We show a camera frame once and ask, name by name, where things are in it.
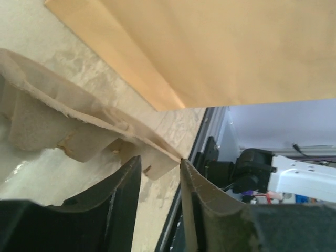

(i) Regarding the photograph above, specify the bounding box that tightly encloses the brown paper bag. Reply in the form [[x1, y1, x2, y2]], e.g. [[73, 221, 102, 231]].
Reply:
[[45, 1, 335, 111]]

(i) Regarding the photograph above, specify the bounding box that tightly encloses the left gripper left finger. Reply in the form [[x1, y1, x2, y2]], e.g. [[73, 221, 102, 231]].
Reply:
[[1, 156, 141, 251]]

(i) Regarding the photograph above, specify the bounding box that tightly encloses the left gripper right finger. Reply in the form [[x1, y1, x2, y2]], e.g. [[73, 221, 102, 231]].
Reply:
[[180, 159, 335, 251]]

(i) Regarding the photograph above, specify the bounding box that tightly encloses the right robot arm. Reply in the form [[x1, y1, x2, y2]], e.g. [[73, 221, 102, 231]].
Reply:
[[202, 136, 335, 203]]

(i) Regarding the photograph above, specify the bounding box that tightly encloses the brown cup carrier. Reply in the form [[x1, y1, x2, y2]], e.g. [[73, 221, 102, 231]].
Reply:
[[1, 49, 182, 180]]

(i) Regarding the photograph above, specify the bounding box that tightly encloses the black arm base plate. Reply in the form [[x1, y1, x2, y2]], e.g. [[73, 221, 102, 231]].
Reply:
[[154, 106, 218, 252]]

